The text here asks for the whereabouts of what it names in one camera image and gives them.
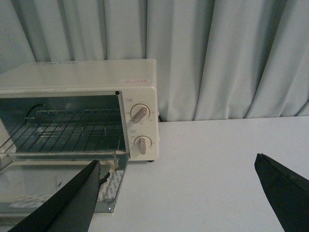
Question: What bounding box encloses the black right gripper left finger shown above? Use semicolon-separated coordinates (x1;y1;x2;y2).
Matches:
10;160;100;232

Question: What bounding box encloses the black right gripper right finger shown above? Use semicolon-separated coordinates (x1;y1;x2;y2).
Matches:
254;153;309;232

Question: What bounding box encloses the glass oven door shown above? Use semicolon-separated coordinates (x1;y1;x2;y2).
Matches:
0;152;129;218

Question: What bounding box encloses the lower beige oven knob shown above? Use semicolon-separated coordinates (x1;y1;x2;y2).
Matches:
134;136;152;155

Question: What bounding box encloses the beige oven knob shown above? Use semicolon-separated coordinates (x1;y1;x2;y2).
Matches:
130;104;150;124
134;136;152;155

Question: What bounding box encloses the cream Toshiba toaster oven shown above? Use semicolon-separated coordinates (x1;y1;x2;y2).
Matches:
0;59;159;161

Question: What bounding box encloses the upper beige oven knob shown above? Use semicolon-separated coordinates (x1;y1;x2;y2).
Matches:
130;104;150;124

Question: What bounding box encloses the pale grey curtain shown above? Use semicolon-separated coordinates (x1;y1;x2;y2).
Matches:
0;0;309;121

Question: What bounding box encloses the metal wire oven rack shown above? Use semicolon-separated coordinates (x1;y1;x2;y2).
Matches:
0;109;126;153

